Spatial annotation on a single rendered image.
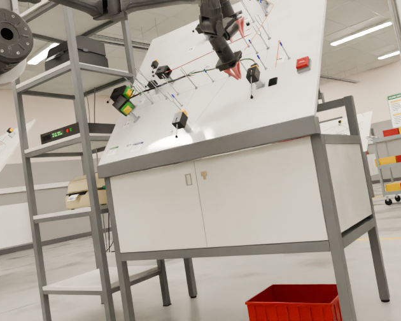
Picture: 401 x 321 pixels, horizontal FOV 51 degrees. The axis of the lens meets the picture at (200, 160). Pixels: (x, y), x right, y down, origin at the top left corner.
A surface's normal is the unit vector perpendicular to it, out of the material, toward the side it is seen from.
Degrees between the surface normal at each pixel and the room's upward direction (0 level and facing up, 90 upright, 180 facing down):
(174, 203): 90
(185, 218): 90
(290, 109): 53
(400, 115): 90
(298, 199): 90
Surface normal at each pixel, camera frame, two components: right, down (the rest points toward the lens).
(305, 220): -0.56, 0.04
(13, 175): 0.71, -0.16
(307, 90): -0.55, -0.57
